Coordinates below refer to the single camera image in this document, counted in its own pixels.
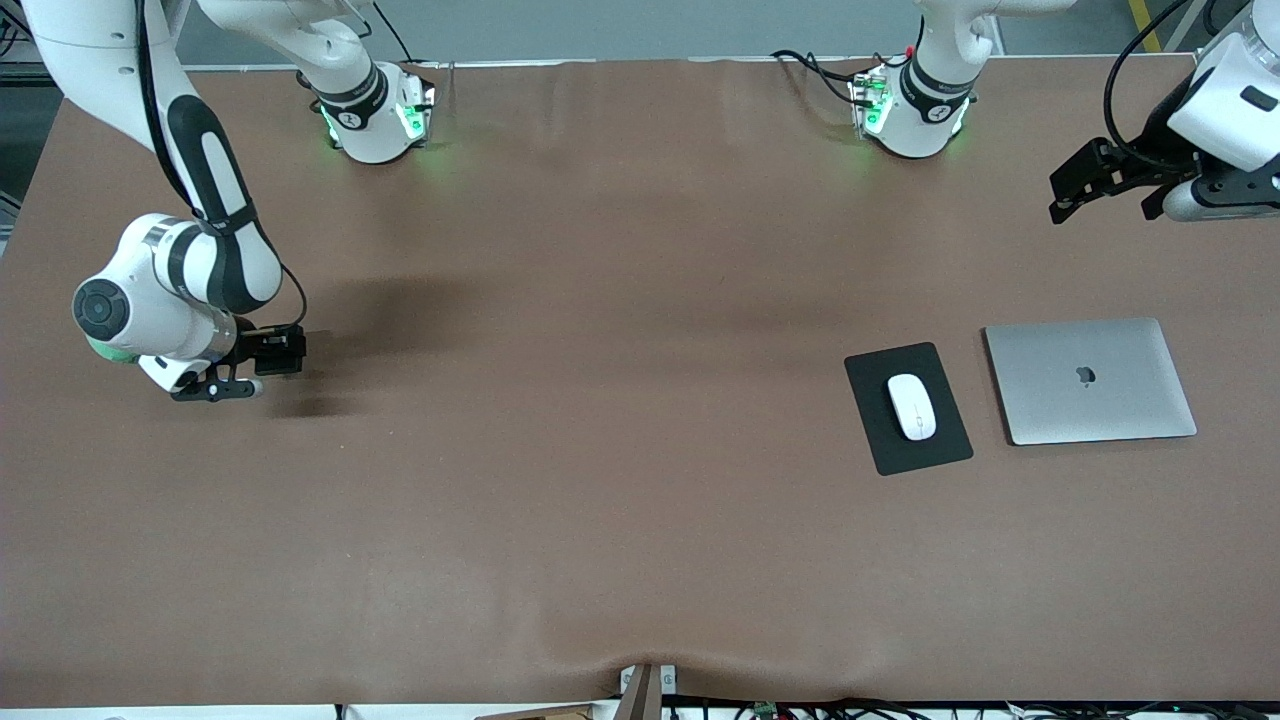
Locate black mouse pad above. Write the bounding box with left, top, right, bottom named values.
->
left=844, top=342, right=975, bottom=477

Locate brown cardboard piece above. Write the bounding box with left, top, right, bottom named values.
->
left=475, top=703, right=601, bottom=720

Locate black arm base cable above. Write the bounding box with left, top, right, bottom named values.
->
left=770, top=45, right=906, bottom=109

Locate black phone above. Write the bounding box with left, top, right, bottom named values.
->
left=258, top=326, right=307, bottom=377

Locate brown table cover sheet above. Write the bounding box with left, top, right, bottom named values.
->
left=0, top=55, right=1280, bottom=707

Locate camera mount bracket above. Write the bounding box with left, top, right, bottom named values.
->
left=615, top=661, right=679, bottom=720

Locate silver laptop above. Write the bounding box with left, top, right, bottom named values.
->
left=984, top=318, right=1198, bottom=447

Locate white computer mouse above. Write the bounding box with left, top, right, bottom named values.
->
left=888, top=373, right=938, bottom=442

